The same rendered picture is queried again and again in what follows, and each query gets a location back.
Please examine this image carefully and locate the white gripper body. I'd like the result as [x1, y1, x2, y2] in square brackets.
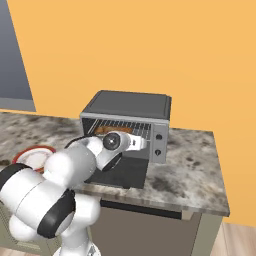
[129, 133, 148, 152]

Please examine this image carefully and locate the brown baguette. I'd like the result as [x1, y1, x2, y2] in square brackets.
[94, 125, 134, 135]

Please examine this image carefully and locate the dark toaster oven door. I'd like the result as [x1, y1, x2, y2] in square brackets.
[84, 153, 150, 190]

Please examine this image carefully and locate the grey toaster oven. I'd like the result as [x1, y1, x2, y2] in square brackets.
[79, 89, 173, 165]

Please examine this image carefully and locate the white plate with red rim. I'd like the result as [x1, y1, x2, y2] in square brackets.
[12, 145, 57, 175]

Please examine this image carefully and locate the taupe dishwasher with dark strip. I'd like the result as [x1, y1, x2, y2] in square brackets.
[89, 199, 203, 256]

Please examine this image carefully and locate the pale green cupboard run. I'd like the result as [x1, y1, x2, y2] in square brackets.
[0, 199, 224, 256]

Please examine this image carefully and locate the grey fridge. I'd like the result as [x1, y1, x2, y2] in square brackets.
[0, 0, 37, 113]

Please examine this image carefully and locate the wire toaster oven rack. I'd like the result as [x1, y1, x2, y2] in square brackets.
[90, 118, 152, 140]

